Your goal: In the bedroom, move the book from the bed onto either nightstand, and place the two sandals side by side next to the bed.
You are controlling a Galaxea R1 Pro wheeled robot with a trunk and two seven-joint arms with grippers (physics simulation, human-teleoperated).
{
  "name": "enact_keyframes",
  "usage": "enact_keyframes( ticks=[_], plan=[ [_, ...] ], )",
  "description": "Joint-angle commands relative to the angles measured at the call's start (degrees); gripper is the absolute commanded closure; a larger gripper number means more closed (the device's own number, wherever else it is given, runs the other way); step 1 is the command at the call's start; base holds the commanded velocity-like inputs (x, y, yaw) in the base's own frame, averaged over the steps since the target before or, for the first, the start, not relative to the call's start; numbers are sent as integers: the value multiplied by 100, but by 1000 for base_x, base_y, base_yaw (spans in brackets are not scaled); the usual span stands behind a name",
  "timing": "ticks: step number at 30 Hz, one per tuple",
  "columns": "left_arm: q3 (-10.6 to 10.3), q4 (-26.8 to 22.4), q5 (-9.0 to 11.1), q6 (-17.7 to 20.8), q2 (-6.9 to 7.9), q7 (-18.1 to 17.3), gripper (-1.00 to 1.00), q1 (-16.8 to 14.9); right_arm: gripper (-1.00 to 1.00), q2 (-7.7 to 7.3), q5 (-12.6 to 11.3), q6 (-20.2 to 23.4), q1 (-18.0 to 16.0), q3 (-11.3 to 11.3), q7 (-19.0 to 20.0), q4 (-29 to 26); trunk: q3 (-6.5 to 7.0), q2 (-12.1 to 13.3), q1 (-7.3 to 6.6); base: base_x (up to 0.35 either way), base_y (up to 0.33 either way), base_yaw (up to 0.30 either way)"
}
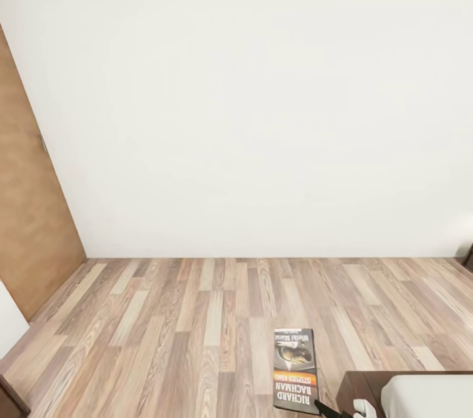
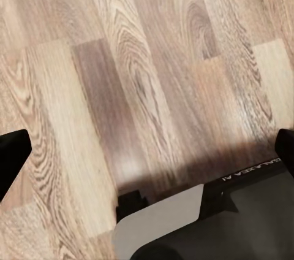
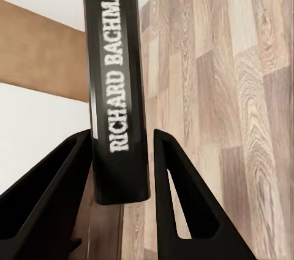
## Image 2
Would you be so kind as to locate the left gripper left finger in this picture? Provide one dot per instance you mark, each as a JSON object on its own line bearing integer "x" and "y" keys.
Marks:
{"x": 15, "y": 148}

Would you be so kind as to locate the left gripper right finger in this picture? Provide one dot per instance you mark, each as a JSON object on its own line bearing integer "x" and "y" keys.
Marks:
{"x": 284, "y": 147}

